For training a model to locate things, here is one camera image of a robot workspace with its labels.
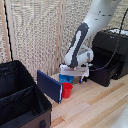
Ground blue bowl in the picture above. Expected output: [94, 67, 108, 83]
[58, 74, 75, 85]

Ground black cable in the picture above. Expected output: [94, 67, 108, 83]
[90, 8, 128, 72]

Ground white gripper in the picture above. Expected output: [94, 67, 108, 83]
[59, 63, 90, 79]

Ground dark blue book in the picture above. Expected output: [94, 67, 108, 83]
[36, 69, 64, 104]

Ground red plastic cup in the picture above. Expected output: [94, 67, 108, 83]
[61, 81, 74, 99]

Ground black air fryer body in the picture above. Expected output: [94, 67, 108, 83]
[91, 29, 128, 80]

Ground woven folding screen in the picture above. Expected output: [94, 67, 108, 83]
[0, 0, 128, 82]

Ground black fabric storage box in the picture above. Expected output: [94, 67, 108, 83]
[0, 59, 53, 128]

